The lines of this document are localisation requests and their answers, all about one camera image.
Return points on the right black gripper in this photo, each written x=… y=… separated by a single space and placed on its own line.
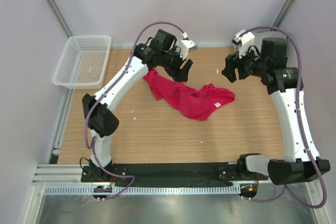
x=232 y=62

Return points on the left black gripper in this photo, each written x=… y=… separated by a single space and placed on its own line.
x=179 y=75

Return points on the red t-shirt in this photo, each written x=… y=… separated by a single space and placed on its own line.
x=194 y=104

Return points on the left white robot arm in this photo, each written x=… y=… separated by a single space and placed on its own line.
x=162 y=50

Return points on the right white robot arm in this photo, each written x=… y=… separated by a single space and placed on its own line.
x=301 y=161

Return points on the grey folded t-shirt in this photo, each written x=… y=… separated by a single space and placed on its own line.
x=260 y=35

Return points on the white plastic basket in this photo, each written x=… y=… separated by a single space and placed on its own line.
x=83 y=62

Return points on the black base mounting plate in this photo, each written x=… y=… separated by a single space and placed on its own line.
x=226 y=172

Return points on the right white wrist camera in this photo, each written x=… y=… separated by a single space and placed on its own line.
x=242 y=41

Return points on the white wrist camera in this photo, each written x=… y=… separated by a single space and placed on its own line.
x=242 y=41
x=186 y=46

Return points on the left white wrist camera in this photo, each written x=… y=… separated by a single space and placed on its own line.
x=186 y=46

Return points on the white slotted cable duct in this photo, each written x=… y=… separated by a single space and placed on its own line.
x=137 y=191

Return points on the left aluminium corner post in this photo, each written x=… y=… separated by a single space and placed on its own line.
x=59 y=17

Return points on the aluminium frame rail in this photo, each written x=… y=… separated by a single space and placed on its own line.
x=279 y=172

